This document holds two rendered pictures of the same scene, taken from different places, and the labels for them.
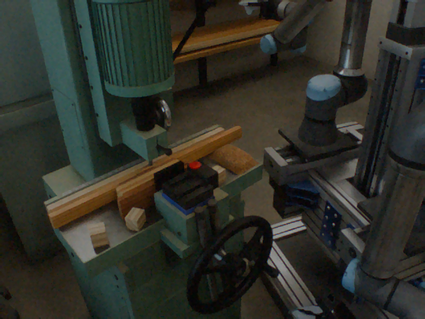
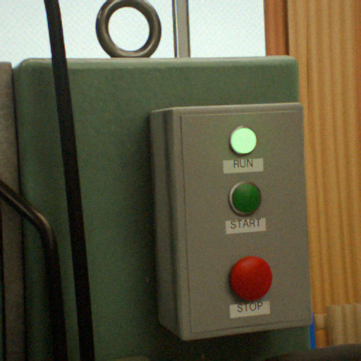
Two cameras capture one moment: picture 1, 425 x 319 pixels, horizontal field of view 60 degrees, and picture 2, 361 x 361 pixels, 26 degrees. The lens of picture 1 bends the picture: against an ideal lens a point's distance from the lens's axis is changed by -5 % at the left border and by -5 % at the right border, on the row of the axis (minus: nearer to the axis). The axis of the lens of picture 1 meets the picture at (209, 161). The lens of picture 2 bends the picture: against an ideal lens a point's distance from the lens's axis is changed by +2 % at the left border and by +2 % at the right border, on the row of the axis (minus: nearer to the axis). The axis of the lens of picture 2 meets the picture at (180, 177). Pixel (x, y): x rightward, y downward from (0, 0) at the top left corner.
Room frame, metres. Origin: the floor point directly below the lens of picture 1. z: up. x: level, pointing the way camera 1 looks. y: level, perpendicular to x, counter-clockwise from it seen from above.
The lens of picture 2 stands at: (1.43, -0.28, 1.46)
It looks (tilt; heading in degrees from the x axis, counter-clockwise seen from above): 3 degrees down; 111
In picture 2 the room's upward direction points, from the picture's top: 3 degrees counter-clockwise
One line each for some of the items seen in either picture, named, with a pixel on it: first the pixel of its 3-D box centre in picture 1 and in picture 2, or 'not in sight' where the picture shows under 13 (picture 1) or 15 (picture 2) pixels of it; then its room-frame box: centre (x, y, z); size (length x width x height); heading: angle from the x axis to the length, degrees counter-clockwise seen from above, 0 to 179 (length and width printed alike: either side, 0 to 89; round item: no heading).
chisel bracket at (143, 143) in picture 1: (144, 138); not in sight; (0.94, 0.18, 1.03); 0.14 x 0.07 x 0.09; 40
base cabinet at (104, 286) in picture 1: (151, 276); not in sight; (1.01, 0.25, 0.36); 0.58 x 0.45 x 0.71; 40
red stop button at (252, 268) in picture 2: not in sight; (251, 278); (1.28, 0.24, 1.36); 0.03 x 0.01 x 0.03; 40
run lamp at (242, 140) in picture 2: not in sight; (244, 140); (1.28, 0.24, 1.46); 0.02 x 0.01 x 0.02; 40
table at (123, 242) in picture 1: (173, 205); not in sight; (0.84, 0.10, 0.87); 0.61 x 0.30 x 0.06; 130
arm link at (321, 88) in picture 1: (323, 96); not in sight; (1.28, -0.42, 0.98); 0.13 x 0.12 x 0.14; 124
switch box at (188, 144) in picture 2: not in sight; (228, 216); (1.26, 0.26, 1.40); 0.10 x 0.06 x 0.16; 40
